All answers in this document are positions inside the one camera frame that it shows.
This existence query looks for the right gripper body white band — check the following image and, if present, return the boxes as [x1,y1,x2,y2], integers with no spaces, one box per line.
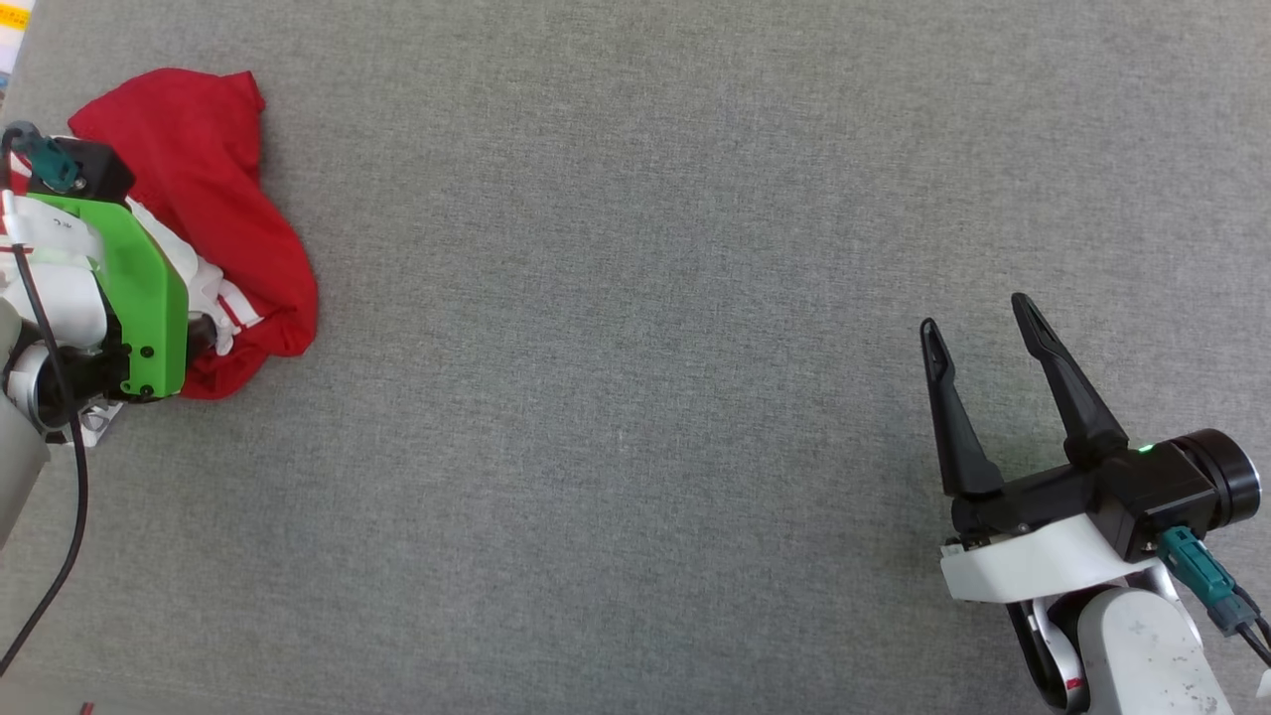
[940,463,1165,604]

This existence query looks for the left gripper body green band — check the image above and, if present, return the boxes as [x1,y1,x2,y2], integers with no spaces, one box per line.
[28,194,191,402]

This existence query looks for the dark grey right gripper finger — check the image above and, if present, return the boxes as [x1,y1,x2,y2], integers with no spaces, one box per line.
[1010,292,1130,469]
[919,317,1005,499]

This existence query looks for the red and white basketball jersey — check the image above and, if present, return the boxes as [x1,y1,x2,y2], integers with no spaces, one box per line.
[10,68,319,401]

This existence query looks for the teal right camera cable connector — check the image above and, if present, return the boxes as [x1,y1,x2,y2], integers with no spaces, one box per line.
[1156,525,1258,638]

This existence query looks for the teal camera cable connector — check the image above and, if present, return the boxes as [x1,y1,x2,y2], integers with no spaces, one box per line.
[15,124,82,195]
[1156,525,1258,638]

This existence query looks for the teal left camera cable connector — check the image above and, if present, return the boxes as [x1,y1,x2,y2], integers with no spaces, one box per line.
[15,124,82,195]

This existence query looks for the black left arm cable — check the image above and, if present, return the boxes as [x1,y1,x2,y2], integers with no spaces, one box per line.
[0,124,90,678]

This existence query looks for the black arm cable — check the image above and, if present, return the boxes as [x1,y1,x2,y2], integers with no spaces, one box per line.
[0,124,90,678]
[1206,584,1271,668]

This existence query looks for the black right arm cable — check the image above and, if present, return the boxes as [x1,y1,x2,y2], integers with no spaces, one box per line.
[1206,584,1271,668]

